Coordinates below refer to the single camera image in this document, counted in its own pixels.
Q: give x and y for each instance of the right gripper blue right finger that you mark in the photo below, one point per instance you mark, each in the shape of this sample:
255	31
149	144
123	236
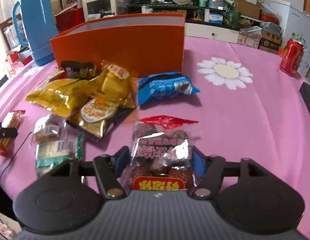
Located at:
211	181

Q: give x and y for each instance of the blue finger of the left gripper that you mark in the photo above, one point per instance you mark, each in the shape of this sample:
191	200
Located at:
9	133

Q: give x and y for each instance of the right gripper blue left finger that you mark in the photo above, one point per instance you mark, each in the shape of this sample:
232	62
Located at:
107	170

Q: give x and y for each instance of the biscuit stick packet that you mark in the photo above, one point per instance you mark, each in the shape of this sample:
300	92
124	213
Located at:
11	120

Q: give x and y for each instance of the clear brown cookie packet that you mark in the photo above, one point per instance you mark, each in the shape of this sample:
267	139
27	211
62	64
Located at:
48	128

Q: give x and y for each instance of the red dates snack bag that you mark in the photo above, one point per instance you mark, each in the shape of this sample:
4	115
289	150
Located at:
161	155

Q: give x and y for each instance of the Danisa butter cookies packet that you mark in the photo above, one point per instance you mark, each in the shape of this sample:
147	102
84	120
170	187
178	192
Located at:
98	117

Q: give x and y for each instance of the green label biscuit packet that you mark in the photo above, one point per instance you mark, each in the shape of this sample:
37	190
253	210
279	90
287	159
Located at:
50	154

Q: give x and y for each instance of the yellow snack bag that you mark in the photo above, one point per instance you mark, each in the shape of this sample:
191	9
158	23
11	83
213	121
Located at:
62	97

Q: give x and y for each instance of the blue striped snack packet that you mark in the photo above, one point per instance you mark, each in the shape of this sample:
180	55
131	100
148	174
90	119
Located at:
164	86

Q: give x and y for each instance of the dark brown chocolate snack bag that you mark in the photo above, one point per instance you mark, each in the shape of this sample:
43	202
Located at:
79	70

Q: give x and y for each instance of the gold candy bag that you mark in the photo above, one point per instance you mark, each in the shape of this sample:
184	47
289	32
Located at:
117	83

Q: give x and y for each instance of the pink floral tablecloth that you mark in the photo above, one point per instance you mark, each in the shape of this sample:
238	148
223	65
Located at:
261	116

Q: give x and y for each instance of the red soda can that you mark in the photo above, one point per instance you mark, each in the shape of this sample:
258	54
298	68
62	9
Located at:
292	57

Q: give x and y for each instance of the orange storage box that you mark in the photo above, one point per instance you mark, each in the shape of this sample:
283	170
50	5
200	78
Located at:
145	43

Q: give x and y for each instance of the blue thermos jug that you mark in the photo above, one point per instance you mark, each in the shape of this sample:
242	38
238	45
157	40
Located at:
39	27

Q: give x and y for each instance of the white TV cabinet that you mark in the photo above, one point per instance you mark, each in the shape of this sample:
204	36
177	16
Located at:
199	21

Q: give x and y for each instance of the white small cabinet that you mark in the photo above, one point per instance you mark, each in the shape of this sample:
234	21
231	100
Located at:
93	8

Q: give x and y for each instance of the white refrigerator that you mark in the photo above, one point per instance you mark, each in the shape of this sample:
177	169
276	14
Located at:
294	23

